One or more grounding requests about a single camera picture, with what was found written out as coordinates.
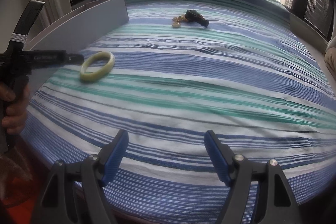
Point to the striped blue green bed sheet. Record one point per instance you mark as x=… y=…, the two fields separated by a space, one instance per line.
x=199 y=87

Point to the beige cushion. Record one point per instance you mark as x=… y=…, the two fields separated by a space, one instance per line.
x=331 y=57

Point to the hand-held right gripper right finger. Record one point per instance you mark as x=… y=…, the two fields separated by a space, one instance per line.
x=218 y=158

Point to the person's left hand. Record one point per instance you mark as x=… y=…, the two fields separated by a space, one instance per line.
x=14 y=119

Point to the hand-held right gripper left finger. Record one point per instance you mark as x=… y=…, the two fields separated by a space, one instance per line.
x=115 y=158

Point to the pale green jade bangle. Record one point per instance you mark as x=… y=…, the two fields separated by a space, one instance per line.
x=84 y=76

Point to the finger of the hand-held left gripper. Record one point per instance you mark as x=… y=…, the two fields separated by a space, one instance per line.
x=52 y=57
x=29 y=14

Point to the long grey cardboard box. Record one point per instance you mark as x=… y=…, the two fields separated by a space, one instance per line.
x=78 y=27

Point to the black tassel ornament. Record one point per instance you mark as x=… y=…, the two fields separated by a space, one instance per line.
x=197 y=18

